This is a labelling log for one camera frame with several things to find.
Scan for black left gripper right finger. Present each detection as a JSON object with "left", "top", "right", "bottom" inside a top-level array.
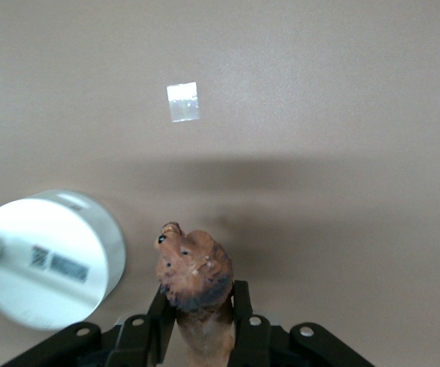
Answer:
[{"left": 230, "top": 280, "right": 274, "bottom": 367}]

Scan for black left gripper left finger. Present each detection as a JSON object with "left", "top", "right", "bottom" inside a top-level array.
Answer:
[{"left": 106, "top": 284, "right": 178, "bottom": 367}]

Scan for brown lion statue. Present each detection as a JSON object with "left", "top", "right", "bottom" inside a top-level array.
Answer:
[{"left": 153, "top": 220, "right": 238, "bottom": 367}]

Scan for white round stand lamp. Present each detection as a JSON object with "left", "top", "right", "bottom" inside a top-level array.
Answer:
[{"left": 0, "top": 188, "right": 128, "bottom": 332}]

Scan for small clear tape piece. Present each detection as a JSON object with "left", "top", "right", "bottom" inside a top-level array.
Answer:
[{"left": 166, "top": 80, "right": 200, "bottom": 124}]

